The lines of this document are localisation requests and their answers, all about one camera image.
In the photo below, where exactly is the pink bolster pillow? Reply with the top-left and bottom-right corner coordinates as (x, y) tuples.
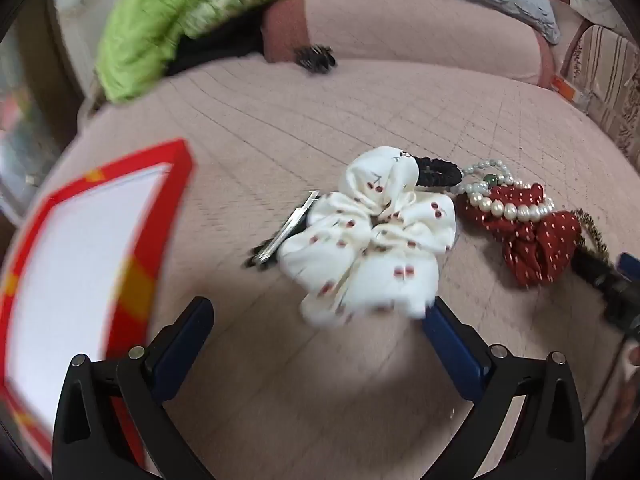
(262, 0), (554, 88)

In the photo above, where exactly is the red polka dot scrunchie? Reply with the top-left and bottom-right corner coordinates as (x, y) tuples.
(454, 194), (582, 287)

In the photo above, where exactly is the white pearl bracelet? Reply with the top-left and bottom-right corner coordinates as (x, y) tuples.
(463, 178), (557, 222)

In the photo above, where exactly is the gold leopard hair tie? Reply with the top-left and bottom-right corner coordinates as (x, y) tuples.
(572, 207), (611, 261)

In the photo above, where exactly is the pink quilted bed cover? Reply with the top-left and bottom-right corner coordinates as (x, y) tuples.
(39, 56), (639, 479)

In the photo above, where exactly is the silver black hair clip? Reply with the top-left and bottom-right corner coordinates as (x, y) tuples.
(243, 191), (320, 271)

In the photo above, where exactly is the pale green bead bracelet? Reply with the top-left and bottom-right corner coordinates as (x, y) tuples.
(451, 158), (516, 198)

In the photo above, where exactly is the orange white small box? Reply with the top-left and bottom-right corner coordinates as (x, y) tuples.
(551, 75), (589, 112)

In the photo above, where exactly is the white cherry print scrunchie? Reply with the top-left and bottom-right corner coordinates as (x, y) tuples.
(278, 146), (457, 327)

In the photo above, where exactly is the striped floral cushion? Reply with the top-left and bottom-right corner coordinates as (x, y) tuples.
(561, 25), (639, 167)

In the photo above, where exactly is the black claw hair clip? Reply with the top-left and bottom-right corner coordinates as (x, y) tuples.
(294, 44), (337, 75)

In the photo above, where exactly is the red box white interior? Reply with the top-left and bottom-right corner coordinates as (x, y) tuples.
(1, 139), (193, 465)

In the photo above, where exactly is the black scrunchie with bead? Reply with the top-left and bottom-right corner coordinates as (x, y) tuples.
(414, 157), (463, 188)

